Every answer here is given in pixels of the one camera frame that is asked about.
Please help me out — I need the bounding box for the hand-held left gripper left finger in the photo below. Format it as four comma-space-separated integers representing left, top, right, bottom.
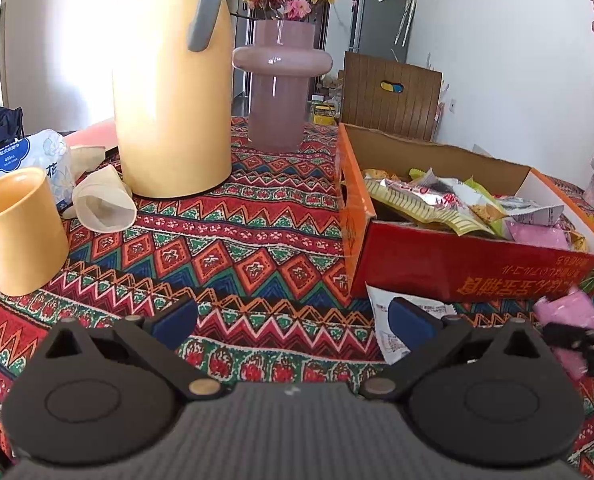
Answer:
42, 299, 227, 402

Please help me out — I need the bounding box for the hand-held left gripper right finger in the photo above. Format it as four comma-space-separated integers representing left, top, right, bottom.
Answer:
358, 297, 552, 403

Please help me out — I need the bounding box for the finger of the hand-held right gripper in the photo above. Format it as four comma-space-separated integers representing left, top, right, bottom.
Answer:
542, 321, 594, 381

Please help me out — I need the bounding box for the small pink packet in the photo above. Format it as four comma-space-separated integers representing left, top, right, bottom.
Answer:
533, 287, 594, 381

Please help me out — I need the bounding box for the plain white packet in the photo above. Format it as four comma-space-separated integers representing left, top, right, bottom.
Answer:
366, 284, 458, 365

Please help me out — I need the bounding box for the orange red cardboard box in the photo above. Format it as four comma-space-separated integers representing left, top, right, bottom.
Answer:
334, 122, 594, 306

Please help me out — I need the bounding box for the pile of mixed packets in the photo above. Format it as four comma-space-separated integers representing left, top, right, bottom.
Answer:
362, 166, 590, 252

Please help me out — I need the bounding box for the yellow mug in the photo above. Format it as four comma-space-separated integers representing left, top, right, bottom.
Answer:
0, 166, 70, 303

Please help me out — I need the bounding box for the crumpled beige paper cup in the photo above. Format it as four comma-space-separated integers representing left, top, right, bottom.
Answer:
68, 145, 106, 176

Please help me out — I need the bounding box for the pink board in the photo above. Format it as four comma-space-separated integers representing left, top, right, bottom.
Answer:
59, 117, 118, 148

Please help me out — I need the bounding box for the brown wooden chair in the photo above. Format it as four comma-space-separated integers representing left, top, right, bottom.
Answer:
341, 51, 443, 142

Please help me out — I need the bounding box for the small yellow carton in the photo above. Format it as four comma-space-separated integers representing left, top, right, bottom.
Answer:
312, 102, 340, 126

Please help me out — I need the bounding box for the white blue tissue pack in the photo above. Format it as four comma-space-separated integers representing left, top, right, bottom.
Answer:
0, 129, 75, 211

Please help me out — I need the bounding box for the smooth pink glass vase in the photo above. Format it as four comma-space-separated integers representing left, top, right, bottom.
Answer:
232, 19, 334, 153

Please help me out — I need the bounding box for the grey refrigerator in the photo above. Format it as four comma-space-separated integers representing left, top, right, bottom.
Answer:
349, 0, 418, 63

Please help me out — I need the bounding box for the white umbrella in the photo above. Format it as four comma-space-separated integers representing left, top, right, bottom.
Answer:
394, 0, 419, 46

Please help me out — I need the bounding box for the yellow thermos jug grey handle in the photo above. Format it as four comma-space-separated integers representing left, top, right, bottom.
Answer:
112, 0, 234, 200

